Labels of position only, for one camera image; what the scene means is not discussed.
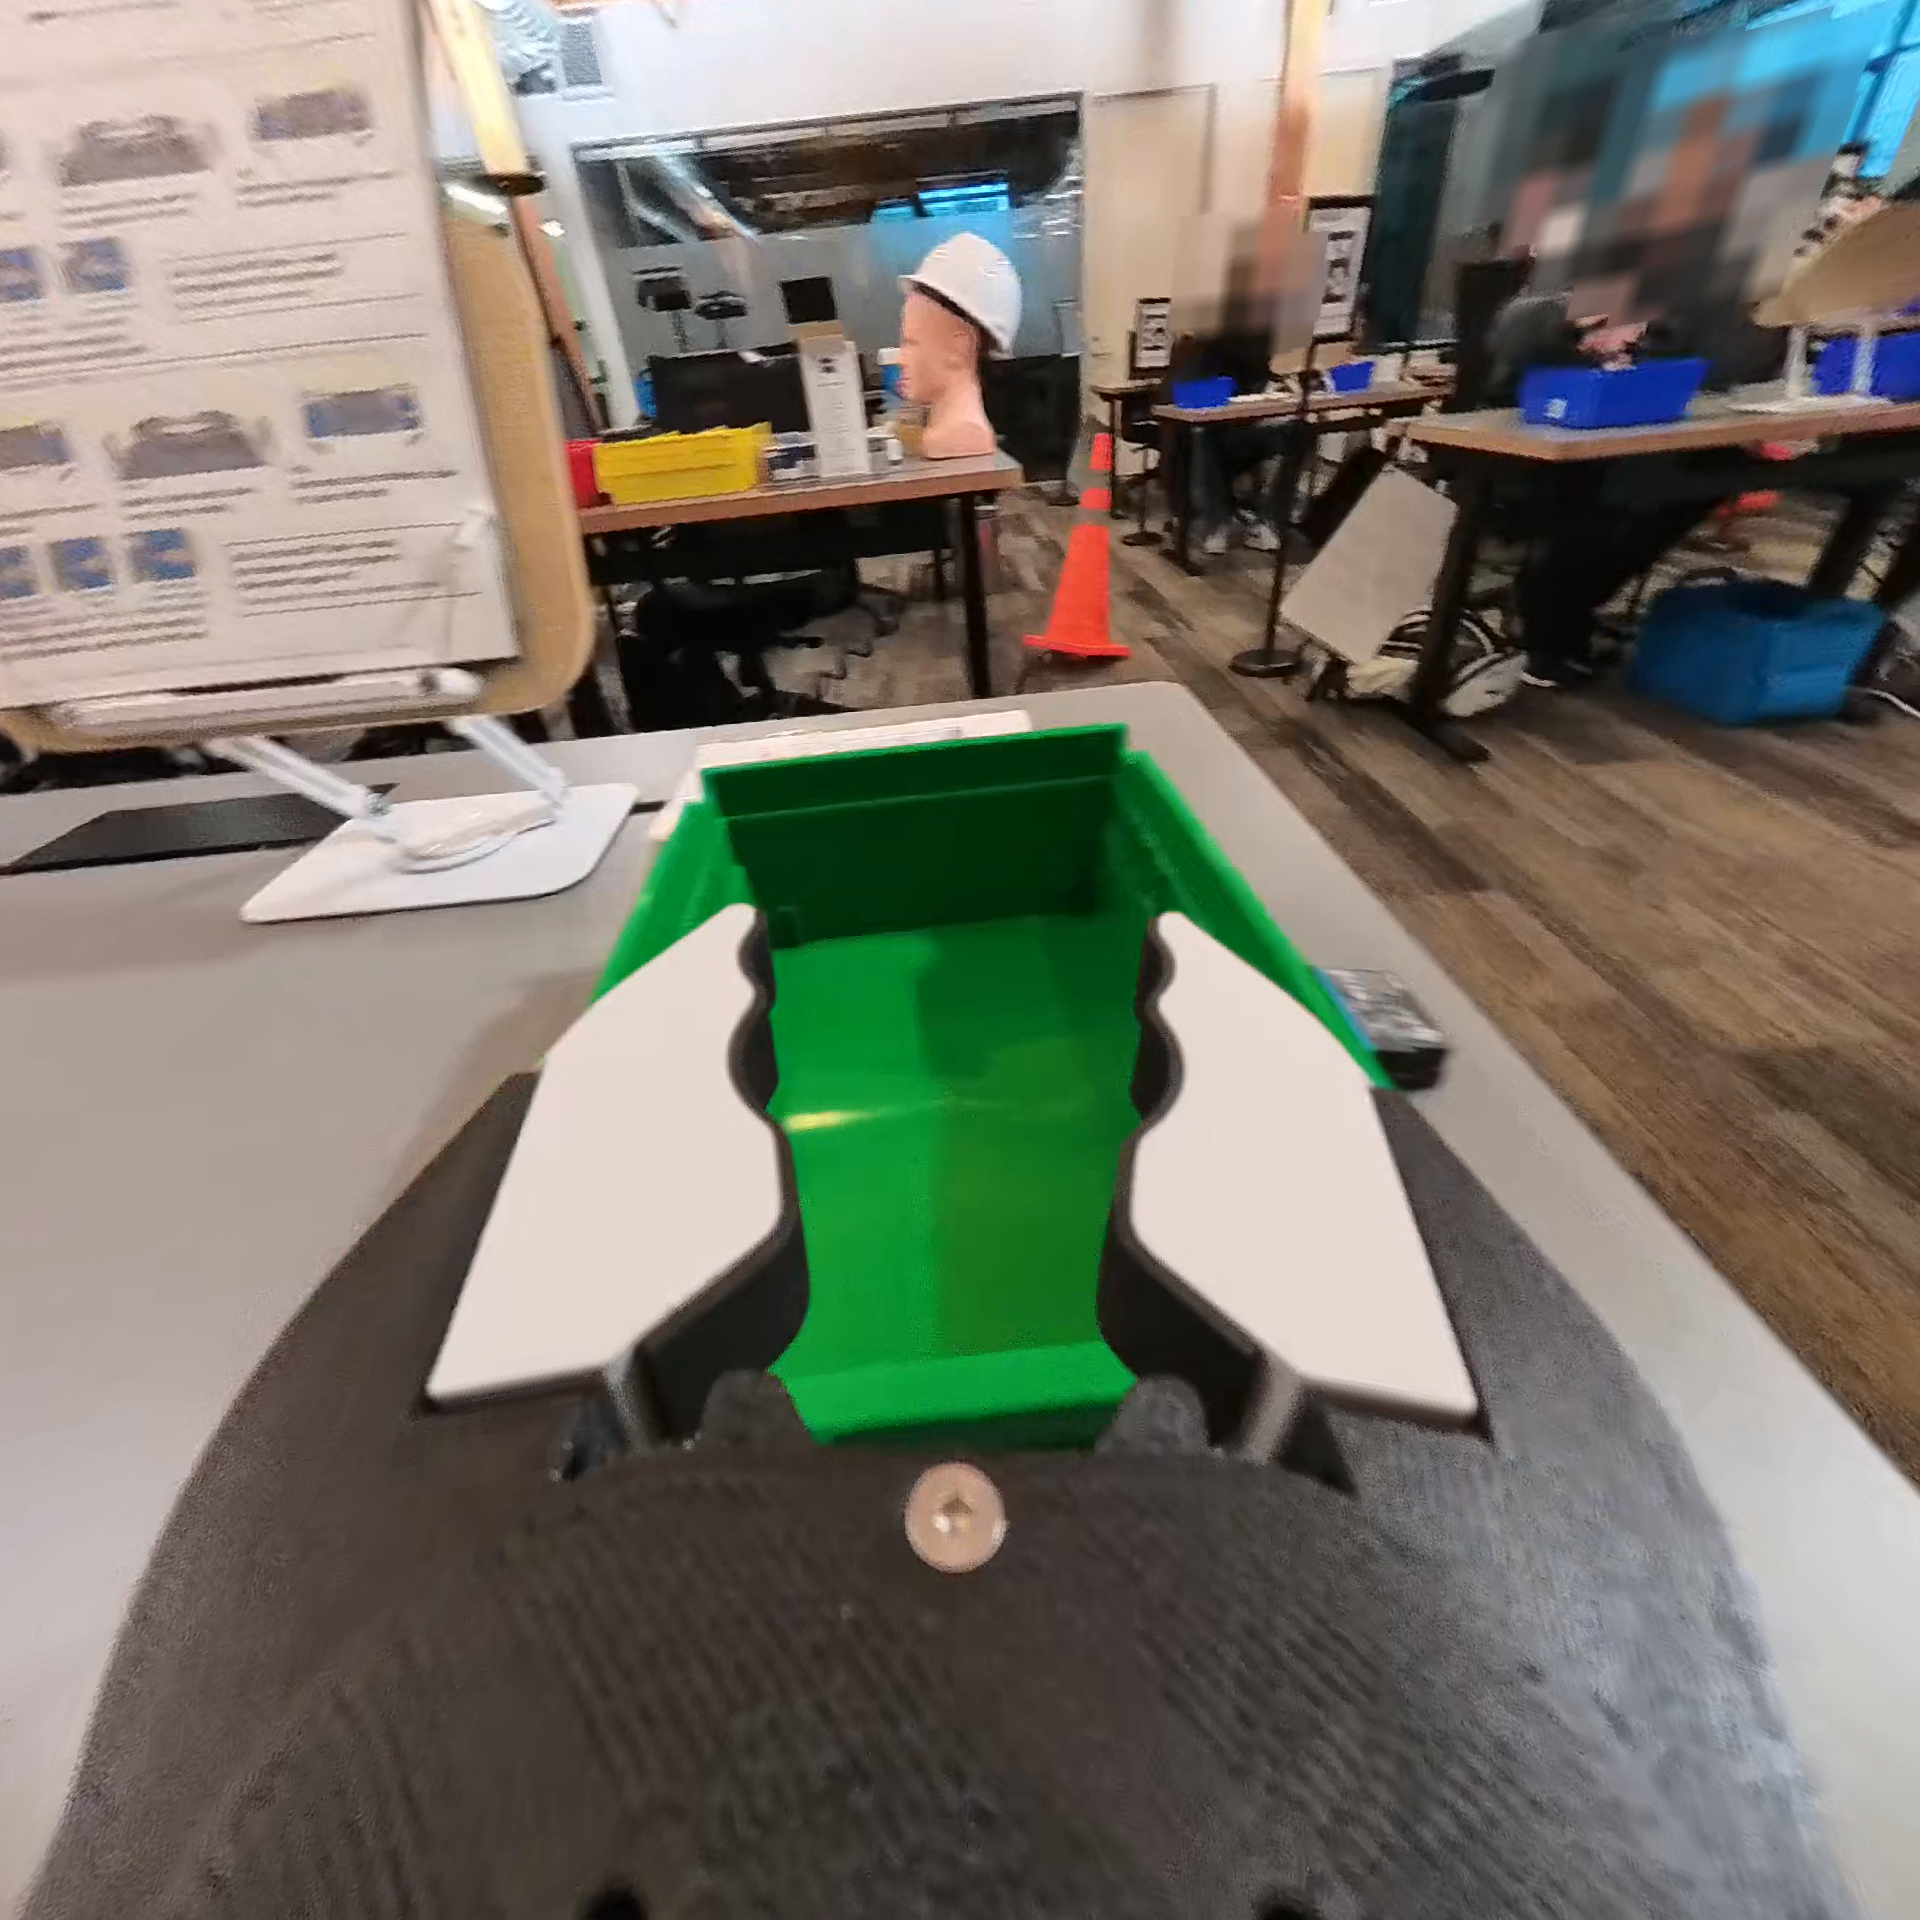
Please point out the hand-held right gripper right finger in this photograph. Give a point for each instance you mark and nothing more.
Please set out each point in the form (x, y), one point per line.
(1277, 1202)

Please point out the wooden post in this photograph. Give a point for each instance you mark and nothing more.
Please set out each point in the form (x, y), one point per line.
(1301, 120)

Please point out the black stanchion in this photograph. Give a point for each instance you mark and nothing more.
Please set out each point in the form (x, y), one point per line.
(1268, 661)

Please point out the black white backpack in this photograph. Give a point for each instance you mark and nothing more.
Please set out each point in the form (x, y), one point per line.
(1454, 668)

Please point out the large blue bin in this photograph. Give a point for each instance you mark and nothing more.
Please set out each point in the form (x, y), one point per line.
(1747, 652)

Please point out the green plastic bin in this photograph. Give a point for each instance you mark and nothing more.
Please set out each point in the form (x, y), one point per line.
(962, 1079)

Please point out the mannequin head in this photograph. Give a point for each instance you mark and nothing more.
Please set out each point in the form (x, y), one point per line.
(946, 390)

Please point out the white leaning board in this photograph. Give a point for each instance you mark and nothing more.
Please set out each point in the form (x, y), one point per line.
(1373, 571)

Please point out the yellow bin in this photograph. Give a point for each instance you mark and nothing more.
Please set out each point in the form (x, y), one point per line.
(683, 466)

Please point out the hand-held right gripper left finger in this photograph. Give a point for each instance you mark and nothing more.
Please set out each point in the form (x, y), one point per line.
(630, 1171)

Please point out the small black box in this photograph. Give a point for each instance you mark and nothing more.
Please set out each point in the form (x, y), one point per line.
(1389, 1014)

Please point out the black office chair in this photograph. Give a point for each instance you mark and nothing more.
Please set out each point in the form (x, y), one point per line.
(720, 630)

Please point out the black monitor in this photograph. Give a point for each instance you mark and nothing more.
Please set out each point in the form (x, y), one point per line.
(727, 395)

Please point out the white stand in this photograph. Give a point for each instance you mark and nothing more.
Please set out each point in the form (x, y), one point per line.
(451, 863)

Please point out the white paper sheet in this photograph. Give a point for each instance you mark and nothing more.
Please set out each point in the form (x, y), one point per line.
(839, 740)

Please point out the orange traffic cone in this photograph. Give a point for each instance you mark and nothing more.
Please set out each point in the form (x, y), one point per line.
(1079, 586)

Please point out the black desk mat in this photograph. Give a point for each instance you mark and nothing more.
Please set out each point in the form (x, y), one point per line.
(181, 826)

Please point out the red bin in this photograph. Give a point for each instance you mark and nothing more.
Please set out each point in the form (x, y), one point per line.
(582, 474)

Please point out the white standing sign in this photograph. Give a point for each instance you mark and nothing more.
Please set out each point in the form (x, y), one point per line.
(832, 405)

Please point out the white hard hat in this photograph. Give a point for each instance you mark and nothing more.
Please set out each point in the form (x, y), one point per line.
(967, 285)

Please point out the printed instruction sheet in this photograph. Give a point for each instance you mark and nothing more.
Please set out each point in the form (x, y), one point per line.
(224, 376)

